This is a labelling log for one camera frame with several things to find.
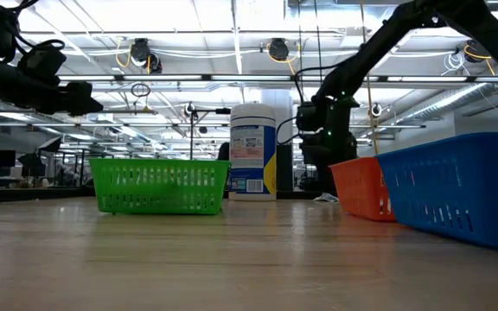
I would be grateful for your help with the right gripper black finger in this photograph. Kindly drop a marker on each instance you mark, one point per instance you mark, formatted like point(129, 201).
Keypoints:
point(323, 181)

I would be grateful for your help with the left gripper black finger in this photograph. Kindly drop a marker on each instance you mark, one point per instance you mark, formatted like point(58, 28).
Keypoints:
point(82, 100)

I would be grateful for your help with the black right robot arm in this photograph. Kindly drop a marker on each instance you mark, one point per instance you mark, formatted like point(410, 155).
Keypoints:
point(383, 39)

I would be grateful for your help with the alcohol pad packet blue print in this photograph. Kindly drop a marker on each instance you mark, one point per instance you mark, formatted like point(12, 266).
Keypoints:
point(327, 198)

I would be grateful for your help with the orange plastic basket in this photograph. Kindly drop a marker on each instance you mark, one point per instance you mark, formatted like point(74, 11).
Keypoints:
point(353, 173)

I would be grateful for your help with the black upright panel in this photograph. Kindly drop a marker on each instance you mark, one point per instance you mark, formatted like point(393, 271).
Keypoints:
point(285, 168)

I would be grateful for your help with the black studio lamp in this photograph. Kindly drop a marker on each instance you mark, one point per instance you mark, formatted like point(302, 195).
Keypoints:
point(51, 146)

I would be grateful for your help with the ceiling light strip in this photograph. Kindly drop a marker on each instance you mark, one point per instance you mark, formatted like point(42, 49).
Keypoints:
point(162, 78)

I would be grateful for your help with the Lysol disinfecting wipes canister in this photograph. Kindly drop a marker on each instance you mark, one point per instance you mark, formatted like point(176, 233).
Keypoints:
point(251, 116)

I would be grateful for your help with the green plastic basket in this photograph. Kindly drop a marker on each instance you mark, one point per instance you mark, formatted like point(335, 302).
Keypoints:
point(158, 162)

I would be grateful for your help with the person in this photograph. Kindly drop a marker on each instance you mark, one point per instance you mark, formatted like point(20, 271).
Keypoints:
point(224, 152)

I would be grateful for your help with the blue plastic basket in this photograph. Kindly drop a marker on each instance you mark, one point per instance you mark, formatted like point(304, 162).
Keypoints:
point(448, 155)

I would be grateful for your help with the black stand pole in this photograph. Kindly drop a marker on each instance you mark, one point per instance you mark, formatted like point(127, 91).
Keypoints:
point(192, 134)

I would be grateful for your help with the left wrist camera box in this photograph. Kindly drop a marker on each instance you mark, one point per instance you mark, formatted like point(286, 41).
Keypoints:
point(41, 62)

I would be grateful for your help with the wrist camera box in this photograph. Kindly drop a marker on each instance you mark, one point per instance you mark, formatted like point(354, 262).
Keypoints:
point(41, 62)
point(311, 116)

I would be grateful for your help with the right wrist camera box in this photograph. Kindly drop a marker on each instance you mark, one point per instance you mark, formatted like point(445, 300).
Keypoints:
point(311, 116)

